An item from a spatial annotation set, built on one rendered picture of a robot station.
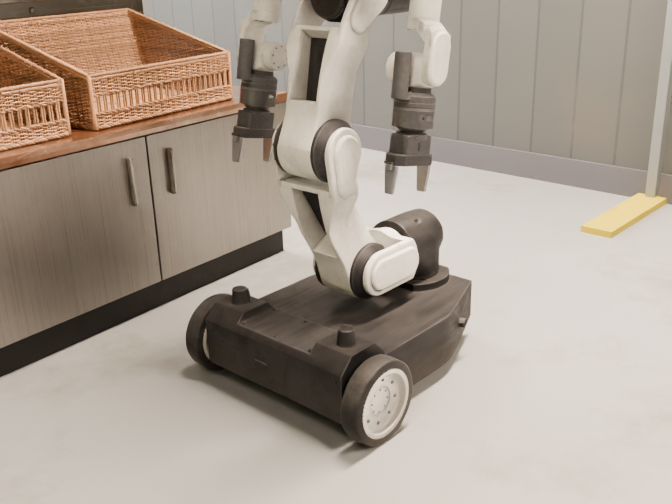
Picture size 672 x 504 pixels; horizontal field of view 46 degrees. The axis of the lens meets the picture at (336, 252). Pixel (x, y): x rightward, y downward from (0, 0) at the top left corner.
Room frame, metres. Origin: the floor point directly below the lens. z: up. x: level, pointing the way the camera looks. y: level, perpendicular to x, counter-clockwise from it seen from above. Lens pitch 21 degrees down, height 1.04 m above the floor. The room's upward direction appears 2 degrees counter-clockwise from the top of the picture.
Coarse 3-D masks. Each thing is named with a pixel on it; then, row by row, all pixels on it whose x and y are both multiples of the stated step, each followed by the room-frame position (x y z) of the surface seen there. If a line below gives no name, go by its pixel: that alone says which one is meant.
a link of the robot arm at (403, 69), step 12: (396, 60) 1.65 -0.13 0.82; (408, 60) 1.64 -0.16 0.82; (420, 60) 1.66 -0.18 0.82; (396, 72) 1.64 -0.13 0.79; (408, 72) 1.64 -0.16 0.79; (420, 72) 1.64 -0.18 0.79; (396, 84) 1.64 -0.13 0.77; (408, 84) 1.64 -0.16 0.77; (420, 84) 1.64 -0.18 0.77; (396, 96) 1.63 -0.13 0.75; (408, 96) 1.64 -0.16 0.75; (420, 96) 1.64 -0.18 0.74; (432, 96) 1.66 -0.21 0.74; (420, 108) 1.64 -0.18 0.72; (432, 108) 1.65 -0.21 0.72
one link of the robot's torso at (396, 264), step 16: (384, 240) 1.94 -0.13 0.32; (400, 240) 1.90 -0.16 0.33; (384, 256) 1.82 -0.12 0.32; (400, 256) 1.85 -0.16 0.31; (416, 256) 1.90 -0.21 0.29; (368, 272) 1.78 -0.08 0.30; (384, 272) 1.81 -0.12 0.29; (400, 272) 1.85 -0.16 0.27; (368, 288) 1.78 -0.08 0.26; (384, 288) 1.81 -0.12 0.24
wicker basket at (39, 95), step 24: (0, 48) 2.27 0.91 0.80; (0, 72) 2.28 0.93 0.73; (24, 72) 2.21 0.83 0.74; (48, 72) 2.14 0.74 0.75; (0, 96) 1.97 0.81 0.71; (24, 96) 2.02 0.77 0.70; (48, 96) 2.07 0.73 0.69; (0, 120) 1.97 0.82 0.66; (24, 120) 2.24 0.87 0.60; (48, 120) 2.16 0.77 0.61; (0, 144) 1.95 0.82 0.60; (24, 144) 2.00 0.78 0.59
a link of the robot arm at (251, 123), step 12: (240, 96) 1.95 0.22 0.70; (252, 96) 1.93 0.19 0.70; (264, 96) 1.93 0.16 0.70; (276, 96) 1.98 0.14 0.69; (252, 108) 1.94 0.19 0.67; (264, 108) 1.94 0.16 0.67; (240, 120) 1.93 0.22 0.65; (252, 120) 1.92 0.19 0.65; (264, 120) 1.95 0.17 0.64; (240, 132) 1.90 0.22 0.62; (252, 132) 1.91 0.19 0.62; (264, 132) 1.94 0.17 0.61
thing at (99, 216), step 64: (128, 128) 2.19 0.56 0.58; (192, 128) 2.38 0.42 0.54; (0, 192) 1.88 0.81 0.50; (64, 192) 2.02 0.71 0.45; (128, 192) 2.17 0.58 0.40; (192, 192) 2.36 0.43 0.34; (256, 192) 2.58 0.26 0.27; (0, 256) 1.86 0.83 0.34; (64, 256) 1.99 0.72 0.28; (128, 256) 2.15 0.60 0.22; (192, 256) 2.34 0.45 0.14; (256, 256) 2.62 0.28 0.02; (0, 320) 1.83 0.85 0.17; (64, 320) 1.97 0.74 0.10
